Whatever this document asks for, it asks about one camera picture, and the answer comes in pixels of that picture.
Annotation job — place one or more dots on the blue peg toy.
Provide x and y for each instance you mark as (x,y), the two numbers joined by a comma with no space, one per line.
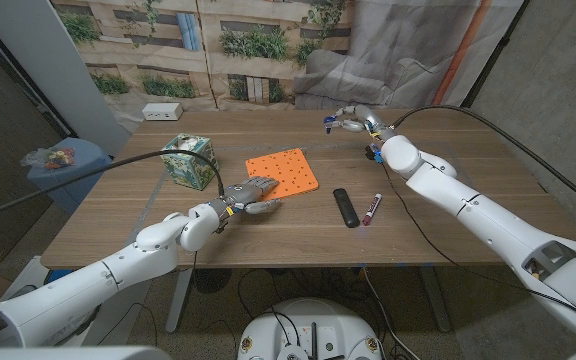
(328,121)

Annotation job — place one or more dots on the red marker white cap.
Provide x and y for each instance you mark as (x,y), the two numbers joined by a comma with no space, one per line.
(372,209)

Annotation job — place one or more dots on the printed fabric backdrop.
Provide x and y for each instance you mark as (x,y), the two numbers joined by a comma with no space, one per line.
(268,50)

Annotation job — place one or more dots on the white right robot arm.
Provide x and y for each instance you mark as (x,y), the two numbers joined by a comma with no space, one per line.
(468,210)

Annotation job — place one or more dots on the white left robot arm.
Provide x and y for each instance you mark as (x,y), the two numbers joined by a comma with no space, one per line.
(118,265)

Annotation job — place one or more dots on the orange peg board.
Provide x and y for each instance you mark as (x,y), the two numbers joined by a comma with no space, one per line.
(288,167)

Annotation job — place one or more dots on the plastic bag colourful toys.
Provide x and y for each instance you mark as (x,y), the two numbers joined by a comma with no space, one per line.
(53,157)

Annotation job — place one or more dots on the white robot head rim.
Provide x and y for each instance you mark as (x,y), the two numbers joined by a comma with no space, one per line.
(68,354)

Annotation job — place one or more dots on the floral tissue box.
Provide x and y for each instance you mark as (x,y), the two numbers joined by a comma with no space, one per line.
(188,160)

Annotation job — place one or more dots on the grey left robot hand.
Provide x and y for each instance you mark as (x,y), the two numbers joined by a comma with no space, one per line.
(248,192)

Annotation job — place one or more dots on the black TV remote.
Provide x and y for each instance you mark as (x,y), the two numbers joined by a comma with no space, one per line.
(345,207)

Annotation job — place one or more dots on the white power strip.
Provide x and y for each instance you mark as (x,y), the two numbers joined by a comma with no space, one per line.
(162,111)

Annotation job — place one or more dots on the blue round stool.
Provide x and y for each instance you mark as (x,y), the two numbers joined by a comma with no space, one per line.
(73,180)

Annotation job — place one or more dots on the white wall panel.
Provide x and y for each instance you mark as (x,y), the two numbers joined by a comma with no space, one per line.
(43,50)

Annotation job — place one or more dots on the grey table leg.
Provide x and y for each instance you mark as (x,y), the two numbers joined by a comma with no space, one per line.
(435,300)
(178,300)

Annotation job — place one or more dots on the round black floor fan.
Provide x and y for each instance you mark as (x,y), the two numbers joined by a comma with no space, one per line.
(210,280)

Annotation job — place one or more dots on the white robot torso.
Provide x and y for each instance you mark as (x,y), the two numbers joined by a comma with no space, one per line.
(313,320)

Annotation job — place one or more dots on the black backdrop stand pole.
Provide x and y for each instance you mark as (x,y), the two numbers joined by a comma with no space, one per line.
(493,55)

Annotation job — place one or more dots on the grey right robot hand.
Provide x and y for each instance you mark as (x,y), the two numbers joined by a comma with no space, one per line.
(368,120)

